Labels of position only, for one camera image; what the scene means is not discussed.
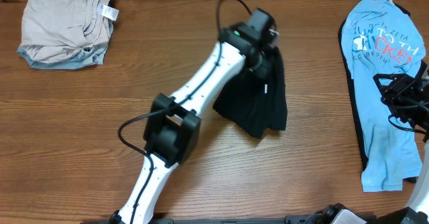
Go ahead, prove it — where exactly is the black t-shirt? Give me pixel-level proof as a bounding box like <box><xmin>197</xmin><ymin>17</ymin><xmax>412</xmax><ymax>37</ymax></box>
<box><xmin>212</xmin><ymin>48</ymin><xmax>288</xmax><ymax>139</ymax></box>

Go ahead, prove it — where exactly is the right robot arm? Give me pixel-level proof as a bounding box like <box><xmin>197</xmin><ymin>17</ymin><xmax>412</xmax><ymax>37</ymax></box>
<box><xmin>299</xmin><ymin>65</ymin><xmax>428</xmax><ymax>223</ymax></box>

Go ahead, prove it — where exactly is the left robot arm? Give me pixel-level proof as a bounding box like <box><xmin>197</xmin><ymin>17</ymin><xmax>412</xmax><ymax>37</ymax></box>
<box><xmin>109</xmin><ymin>8</ymin><xmax>279</xmax><ymax>223</ymax></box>

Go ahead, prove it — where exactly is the light blue printed t-shirt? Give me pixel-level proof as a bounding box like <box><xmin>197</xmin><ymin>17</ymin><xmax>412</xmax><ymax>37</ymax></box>
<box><xmin>342</xmin><ymin>0</ymin><xmax>426</xmax><ymax>193</ymax></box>

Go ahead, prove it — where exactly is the black garment under blue shirt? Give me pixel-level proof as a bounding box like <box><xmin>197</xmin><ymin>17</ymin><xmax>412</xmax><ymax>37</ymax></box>
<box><xmin>339</xmin><ymin>0</ymin><xmax>426</xmax><ymax>192</ymax></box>

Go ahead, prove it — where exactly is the folded light denim garment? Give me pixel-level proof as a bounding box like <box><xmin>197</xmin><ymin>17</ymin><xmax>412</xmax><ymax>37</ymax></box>
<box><xmin>17</xmin><ymin>19</ymin><xmax>115</xmax><ymax>70</ymax></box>

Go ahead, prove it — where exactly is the folded beige garment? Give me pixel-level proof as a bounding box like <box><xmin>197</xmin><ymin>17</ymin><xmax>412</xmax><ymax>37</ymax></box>
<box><xmin>19</xmin><ymin>0</ymin><xmax>119</xmax><ymax>63</ymax></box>

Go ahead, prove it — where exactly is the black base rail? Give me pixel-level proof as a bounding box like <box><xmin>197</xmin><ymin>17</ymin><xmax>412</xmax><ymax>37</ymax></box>
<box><xmin>80</xmin><ymin>214</ymin><xmax>379</xmax><ymax>224</ymax></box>

